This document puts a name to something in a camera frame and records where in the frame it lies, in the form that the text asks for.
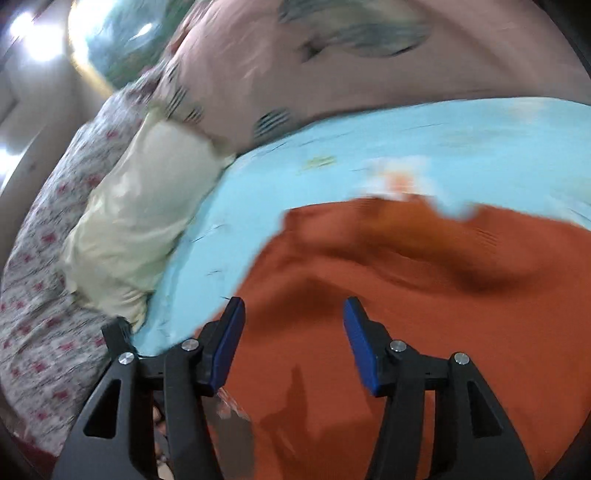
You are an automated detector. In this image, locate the orange knit garment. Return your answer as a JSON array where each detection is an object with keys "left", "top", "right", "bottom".
[{"left": 203, "top": 196, "right": 591, "bottom": 480}]

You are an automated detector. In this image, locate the pink printed blanket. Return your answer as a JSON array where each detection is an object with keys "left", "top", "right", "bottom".
[{"left": 152, "top": 0, "right": 591, "bottom": 153}]

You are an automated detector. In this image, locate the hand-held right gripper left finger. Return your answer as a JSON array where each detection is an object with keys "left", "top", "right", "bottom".
[{"left": 52, "top": 296, "right": 246, "bottom": 480}]

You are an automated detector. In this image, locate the white floral red-print cloth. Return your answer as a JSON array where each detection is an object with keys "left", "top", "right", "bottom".
[{"left": 0, "top": 69, "right": 176, "bottom": 457}]

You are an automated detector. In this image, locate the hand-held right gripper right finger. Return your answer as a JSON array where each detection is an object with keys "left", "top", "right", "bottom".
[{"left": 342, "top": 297, "right": 536, "bottom": 480}]

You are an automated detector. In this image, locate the light blue printed bedsheet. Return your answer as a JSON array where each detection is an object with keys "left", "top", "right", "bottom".
[{"left": 134, "top": 98, "right": 591, "bottom": 357}]

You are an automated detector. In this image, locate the pale yellow pillow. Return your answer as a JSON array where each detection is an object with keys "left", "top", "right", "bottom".
[{"left": 61, "top": 113, "right": 236, "bottom": 332}]

